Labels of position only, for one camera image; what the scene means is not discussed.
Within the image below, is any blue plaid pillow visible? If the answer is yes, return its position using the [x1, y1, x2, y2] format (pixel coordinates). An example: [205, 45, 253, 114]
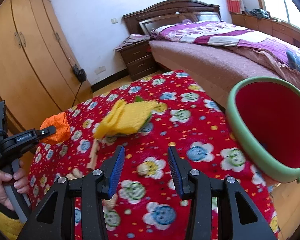
[286, 50, 300, 72]

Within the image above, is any wall light switch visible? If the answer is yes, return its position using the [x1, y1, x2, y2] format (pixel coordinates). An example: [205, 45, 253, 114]
[111, 18, 118, 24]

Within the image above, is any teal clothes pile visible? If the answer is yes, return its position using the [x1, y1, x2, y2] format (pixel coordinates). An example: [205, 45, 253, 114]
[249, 8, 270, 20]

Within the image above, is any purple floral duvet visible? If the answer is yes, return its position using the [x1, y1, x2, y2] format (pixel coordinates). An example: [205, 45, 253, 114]
[152, 21, 300, 66]

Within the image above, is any wall socket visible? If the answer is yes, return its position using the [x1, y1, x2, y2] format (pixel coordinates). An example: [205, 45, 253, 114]
[95, 66, 106, 75]

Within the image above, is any black hanging bag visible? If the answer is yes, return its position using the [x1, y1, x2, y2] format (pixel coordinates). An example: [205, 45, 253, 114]
[72, 64, 87, 83]

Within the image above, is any yellow foam net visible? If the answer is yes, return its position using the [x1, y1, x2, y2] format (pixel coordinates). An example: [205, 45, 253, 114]
[92, 99, 161, 139]

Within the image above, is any folded cloth on nightstand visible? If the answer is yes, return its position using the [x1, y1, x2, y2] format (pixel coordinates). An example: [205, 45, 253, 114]
[114, 34, 151, 51]

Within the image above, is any wooden stick piece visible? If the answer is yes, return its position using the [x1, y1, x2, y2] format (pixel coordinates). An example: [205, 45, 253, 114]
[87, 139, 100, 170]

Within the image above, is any orange foam net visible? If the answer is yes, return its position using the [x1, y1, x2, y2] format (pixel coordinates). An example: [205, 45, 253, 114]
[40, 112, 71, 145]

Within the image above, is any low wooden cabinet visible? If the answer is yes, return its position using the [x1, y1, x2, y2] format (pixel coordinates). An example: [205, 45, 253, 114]
[231, 13, 300, 48]

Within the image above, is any dark wooden bed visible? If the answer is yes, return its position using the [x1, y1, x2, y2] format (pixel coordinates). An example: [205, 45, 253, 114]
[122, 0, 300, 106]

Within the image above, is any green red trash bin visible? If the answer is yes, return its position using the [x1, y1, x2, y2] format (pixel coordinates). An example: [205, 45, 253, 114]
[226, 77, 300, 183]

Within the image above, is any person's left hand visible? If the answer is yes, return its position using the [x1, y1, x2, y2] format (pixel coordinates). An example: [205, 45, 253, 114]
[0, 160, 30, 212]

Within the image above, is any dark wooden nightstand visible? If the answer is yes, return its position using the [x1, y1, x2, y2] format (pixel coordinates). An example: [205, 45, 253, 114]
[118, 40, 158, 81]

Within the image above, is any window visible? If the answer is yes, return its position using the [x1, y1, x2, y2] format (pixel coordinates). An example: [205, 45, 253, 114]
[258, 0, 300, 29]

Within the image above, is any peanut shell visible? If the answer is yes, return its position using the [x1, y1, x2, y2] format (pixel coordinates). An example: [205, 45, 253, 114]
[66, 168, 85, 180]

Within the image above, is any wooden wardrobe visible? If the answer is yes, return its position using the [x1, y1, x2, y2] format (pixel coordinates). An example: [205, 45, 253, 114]
[0, 0, 94, 156]

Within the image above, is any yellow sleeve forearm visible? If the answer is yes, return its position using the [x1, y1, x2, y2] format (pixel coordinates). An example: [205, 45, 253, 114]
[0, 203, 24, 239]

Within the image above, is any red smiley flower quilt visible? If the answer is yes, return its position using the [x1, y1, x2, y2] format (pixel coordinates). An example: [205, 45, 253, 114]
[29, 70, 279, 239]

